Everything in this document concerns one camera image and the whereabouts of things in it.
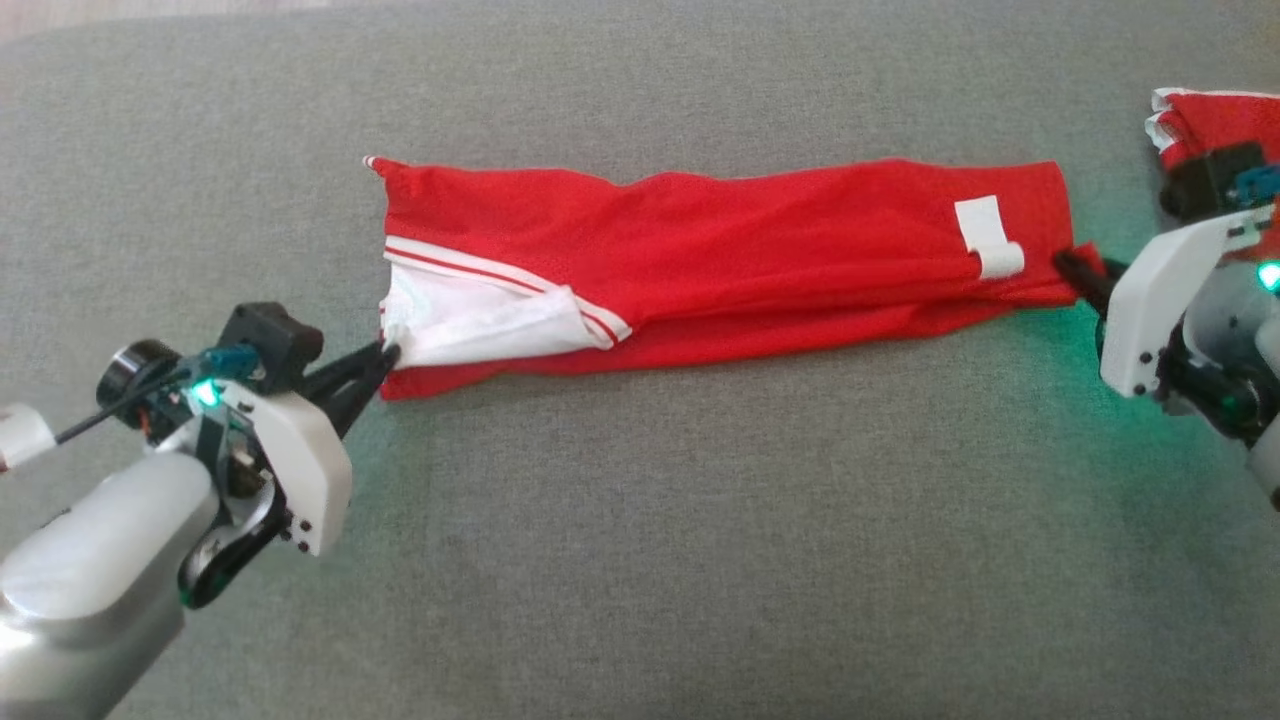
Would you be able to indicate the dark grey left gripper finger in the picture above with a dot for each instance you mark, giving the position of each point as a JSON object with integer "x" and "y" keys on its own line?
{"x": 368, "y": 395}
{"x": 350, "y": 362}

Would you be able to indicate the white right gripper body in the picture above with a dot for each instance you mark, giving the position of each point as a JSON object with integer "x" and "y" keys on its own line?
{"x": 1150, "y": 310}

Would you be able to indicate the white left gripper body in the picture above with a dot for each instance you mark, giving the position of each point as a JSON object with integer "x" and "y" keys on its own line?
{"x": 300, "y": 470}

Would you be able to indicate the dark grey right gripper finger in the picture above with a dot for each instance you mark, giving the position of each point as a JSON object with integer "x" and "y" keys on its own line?
{"x": 1078, "y": 265}
{"x": 1098, "y": 297}

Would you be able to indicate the red shorts with white stripe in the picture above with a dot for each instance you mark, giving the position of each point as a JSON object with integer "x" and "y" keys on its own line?
{"x": 750, "y": 260}

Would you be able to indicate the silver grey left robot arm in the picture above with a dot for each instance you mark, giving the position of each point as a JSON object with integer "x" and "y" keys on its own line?
{"x": 80, "y": 580}

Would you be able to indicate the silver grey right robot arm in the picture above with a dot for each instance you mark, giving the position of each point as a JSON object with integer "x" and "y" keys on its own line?
{"x": 1270, "y": 470}

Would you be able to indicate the red numbered basketball jersey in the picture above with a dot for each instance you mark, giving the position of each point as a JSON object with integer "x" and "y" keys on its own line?
{"x": 1215, "y": 120}

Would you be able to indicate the large grey sofa seat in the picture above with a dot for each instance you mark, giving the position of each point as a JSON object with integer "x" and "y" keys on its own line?
{"x": 640, "y": 560}

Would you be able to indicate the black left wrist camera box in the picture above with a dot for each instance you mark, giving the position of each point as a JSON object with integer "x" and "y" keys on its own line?
{"x": 268, "y": 345}

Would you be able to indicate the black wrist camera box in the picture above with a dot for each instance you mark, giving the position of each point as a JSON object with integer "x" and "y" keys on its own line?
{"x": 268, "y": 345}
{"x": 1205, "y": 180}

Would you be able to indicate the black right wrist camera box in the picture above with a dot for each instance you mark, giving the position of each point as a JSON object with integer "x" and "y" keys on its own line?
{"x": 1205, "y": 180}

